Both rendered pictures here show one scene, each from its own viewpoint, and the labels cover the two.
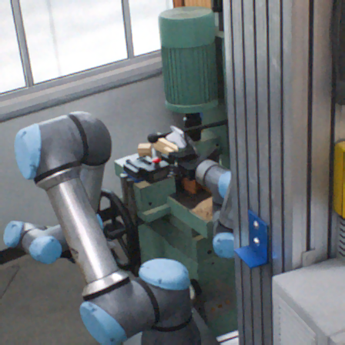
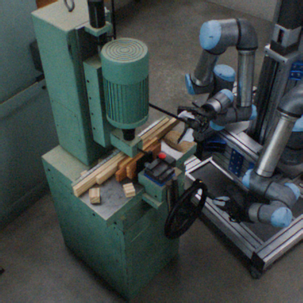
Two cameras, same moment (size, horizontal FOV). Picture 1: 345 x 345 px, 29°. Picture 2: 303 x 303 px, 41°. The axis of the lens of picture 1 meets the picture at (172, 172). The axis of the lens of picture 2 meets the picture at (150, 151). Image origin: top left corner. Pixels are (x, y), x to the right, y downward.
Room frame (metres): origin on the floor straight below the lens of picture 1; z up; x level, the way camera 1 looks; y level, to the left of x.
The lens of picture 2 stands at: (2.41, 1.18, 2.26)
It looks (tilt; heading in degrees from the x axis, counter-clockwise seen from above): 45 degrees down; 253
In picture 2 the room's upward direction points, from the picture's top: straight up
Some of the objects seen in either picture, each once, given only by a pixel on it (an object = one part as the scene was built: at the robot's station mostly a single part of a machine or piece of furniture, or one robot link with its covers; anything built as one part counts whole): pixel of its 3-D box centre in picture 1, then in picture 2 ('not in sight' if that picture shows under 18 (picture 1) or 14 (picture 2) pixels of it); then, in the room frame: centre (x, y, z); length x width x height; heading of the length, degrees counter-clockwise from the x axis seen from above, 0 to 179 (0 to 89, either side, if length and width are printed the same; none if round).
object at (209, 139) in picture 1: (199, 149); (126, 142); (2.13, -0.10, 0.99); 0.14 x 0.07 x 0.09; 121
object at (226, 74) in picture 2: not in sight; (222, 79); (1.52, -0.43, 0.98); 0.13 x 0.12 x 0.14; 175
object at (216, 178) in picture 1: (225, 185); (220, 101); (1.66, -0.14, 1.09); 0.11 x 0.08 x 0.09; 31
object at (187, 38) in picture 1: (189, 60); (126, 84); (2.12, -0.08, 1.32); 0.18 x 0.18 x 0.31
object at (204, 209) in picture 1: (216, 202); (178, 138); (1.87, -0.13, 0.92); 0.14 x 0.09 x 0.04; 121
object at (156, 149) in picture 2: (177, 173); (145, 160); (2.07, -0.02, 0.94); 0.20 x 0.01 x 0.08; 31
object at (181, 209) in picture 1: (170, 191); (145, 176); (2.07, 0.01, 0.87); 0.61 x 0.30 x 0.06; 31
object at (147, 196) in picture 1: (148, 187); (160, 179); (2.03, 0.09, 0.92); 0.15 x 0.13 x 0.09; 31
